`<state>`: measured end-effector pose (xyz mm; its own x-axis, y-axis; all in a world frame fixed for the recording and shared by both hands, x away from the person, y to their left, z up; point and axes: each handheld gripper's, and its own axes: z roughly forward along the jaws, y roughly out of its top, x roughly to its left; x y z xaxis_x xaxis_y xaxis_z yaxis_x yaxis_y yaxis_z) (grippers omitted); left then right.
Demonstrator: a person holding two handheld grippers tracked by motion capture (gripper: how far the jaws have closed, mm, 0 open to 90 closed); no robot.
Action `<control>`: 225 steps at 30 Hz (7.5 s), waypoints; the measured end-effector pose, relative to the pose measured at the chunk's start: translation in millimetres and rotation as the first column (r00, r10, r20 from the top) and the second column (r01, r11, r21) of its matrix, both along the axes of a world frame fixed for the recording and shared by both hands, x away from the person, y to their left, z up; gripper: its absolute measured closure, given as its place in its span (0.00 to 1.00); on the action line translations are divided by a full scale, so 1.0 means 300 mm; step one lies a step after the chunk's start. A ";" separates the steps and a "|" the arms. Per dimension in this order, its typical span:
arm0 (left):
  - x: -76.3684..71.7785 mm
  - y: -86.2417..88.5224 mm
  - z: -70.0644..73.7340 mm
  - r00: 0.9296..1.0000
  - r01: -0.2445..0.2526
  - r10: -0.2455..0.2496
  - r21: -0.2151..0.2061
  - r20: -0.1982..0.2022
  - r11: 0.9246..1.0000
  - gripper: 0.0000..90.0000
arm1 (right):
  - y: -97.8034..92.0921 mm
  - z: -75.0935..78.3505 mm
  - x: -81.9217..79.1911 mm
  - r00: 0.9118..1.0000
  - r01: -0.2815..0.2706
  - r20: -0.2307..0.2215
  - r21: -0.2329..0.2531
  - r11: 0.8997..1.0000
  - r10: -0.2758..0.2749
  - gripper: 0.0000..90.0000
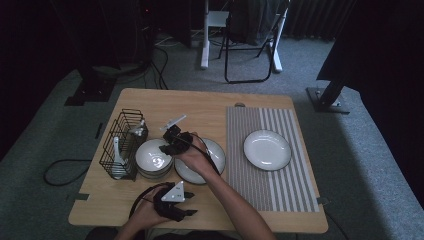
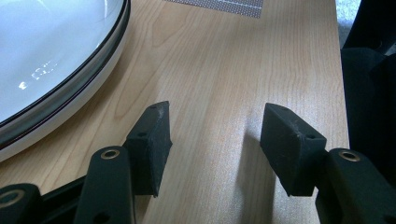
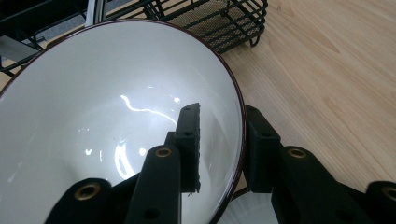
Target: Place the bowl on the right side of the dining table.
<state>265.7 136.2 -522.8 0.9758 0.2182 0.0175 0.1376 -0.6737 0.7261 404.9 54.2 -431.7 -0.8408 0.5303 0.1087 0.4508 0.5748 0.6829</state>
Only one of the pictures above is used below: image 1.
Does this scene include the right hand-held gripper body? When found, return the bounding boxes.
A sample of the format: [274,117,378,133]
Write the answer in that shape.
[159,114,194,156]

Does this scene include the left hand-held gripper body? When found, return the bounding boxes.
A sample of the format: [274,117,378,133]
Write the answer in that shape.
[153,180,187,223]

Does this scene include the black wire basket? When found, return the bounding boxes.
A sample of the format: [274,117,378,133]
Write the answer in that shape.
[98,108,150,183]

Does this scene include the bundle of white chopsticks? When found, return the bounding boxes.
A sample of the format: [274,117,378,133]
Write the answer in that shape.
[129,119,148,138]

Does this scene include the white plate dark rim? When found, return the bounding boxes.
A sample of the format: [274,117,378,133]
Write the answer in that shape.
[173,137,227,185]
[242,129,293,172]

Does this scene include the person's left hand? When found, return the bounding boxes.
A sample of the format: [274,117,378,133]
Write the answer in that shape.
[128,185,168,231]

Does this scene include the person's right hand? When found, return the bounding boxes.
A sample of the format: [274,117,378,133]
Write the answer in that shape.
[174,136,218,180]

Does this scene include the grey striped placemat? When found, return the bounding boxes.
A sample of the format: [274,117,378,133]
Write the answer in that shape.
[225,106,320,213]

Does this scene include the black folding chair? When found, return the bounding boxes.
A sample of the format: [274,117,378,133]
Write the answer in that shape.
[218,0,291,84]

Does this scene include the black stand base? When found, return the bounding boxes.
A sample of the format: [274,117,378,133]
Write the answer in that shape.
[64,66,118,107]

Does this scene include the black equipment with red light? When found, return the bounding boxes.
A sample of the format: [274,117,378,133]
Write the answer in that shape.
[99,0,158,68]

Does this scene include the dark cloth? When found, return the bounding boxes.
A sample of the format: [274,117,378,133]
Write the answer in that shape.
[228,0,284,46]

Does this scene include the grey curtain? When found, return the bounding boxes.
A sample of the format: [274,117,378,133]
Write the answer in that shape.
[283,0,354,42]

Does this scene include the black curtain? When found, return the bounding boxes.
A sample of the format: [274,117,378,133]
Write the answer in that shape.
[315,0,424,208]

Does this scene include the left hand-held gripper black cable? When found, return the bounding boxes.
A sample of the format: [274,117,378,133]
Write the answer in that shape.
[128,181,168,218]

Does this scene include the hand-held gripper black cable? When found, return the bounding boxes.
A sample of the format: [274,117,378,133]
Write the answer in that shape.
[128,181,168,218]
[179,132,222,177]

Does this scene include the right hand-held gripper black cable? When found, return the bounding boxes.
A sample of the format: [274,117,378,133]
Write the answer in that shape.
[179,132,222,177]

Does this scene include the black floor cables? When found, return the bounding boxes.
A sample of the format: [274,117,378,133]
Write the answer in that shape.
[143,46,170,90]

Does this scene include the white desk frame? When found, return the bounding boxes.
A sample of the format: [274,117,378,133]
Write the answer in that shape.
[199,0,290,74]

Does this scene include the white floor cable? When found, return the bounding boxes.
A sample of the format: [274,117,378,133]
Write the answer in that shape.
[154,34,183,48]

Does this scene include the black looped floor cable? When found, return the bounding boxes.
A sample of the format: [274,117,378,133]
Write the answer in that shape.
[43,158,93,187]

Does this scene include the black stand with base plate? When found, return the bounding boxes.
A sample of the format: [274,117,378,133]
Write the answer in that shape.
[305,78,351,115]

